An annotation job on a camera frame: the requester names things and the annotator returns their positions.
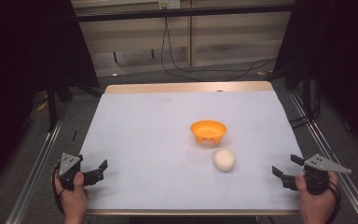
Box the pale blue table mat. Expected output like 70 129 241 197
79 90 303 212

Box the black metal stand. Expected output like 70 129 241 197
46 77 76 133
301 60 314 117

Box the white wall socket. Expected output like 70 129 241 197
158 0 182 10

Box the black floor cable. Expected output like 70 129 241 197
289 91 322 130

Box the black wall cable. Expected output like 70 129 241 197
165 17 278 75
159 17 264 83

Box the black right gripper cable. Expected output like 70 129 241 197
324 179 342 224

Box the aluminium floor rail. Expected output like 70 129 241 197
5 102 72 224
288 91 358 224

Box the black curtain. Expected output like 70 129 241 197
272 0 358 158
0 0 101 195

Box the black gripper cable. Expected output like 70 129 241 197
324 179 342 224
51 163 67 217

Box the person's left hand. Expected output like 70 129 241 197
53 171 90 224

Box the black horizontal bar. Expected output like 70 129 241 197
74 4 295 23

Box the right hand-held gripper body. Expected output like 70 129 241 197
281 153 353 196

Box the orange plastic bowl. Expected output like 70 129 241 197
189 119 228 145

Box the white egg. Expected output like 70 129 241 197
213 148 236 173

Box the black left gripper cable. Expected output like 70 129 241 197
51 163 67 217

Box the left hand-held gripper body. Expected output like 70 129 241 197
58 152 105 191

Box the person's right hand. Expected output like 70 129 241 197
294 171 340 224

